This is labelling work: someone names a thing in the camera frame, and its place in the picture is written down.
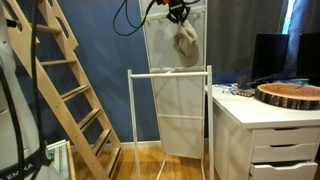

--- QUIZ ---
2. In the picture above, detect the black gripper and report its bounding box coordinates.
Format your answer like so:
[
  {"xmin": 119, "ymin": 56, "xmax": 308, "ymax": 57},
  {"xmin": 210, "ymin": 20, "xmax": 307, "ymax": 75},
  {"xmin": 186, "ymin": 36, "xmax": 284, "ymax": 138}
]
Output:
[{"xmin": 166, "ymin": 0, "xmax": 190, "ymax": 24}]

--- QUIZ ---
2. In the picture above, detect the beige baseball cap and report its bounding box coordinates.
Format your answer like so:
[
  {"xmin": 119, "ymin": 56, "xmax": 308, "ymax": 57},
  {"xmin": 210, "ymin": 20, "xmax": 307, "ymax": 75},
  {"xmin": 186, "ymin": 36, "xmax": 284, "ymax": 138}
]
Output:
[{"xmin": 173, "ymin": 20, "xmax": 199, "ymax": 67}]

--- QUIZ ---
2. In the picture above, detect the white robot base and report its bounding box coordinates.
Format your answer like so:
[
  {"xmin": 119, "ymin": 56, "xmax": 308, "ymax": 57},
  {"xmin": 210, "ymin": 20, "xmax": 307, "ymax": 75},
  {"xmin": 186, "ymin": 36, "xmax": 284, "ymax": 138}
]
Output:
[{"xmin": 0, "ymin": 9, "xmax": 64, "ymax": 180}]

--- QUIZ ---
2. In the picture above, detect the grey curtain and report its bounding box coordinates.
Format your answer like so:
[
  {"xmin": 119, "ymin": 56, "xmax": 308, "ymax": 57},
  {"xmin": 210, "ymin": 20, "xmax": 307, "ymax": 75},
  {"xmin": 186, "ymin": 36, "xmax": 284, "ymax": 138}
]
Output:
[{"xmin": 207, "ymin": 0, "xmax": 288, "ymax": 73}]

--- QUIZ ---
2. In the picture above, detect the black computer monitor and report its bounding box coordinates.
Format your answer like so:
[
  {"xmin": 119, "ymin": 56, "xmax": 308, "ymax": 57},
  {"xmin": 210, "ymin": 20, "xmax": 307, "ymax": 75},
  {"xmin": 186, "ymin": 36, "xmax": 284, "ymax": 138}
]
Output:
[{"xmin": 251, "ymin": 34, "xmax": 289, "ymax": 81}]

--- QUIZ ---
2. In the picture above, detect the round wood slice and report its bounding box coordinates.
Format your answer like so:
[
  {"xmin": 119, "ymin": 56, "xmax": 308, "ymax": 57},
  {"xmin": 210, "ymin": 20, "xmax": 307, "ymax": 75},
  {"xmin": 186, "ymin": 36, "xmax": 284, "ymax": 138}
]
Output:
[{"xmin": 254, "ymin": 83, "xmax": 320, "ymax": 110}]

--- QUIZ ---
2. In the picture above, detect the white desk with drawers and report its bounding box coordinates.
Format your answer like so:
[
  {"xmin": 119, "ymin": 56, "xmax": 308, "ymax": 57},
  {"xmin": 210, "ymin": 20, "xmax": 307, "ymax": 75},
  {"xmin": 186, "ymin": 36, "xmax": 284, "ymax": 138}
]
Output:
[{"xmin": 207, "ymin": 85, "xmax": 320, "ymax": 180}]

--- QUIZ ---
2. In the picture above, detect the wooden ladder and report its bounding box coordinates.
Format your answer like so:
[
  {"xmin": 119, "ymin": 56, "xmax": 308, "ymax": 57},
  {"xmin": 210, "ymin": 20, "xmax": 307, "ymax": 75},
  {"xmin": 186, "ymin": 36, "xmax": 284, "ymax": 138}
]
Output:
[{"xmin": 3, "ymin": 0, "xmax": 122, "ymax": 180}]

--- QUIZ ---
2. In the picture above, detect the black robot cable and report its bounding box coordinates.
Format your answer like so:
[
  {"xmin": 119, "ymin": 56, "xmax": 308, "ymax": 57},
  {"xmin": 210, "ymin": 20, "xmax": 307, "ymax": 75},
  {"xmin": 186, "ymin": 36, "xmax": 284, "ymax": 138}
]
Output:
[{"xmin": 112, "ymin": 0, "xmax": 158, "ymax": 37}]

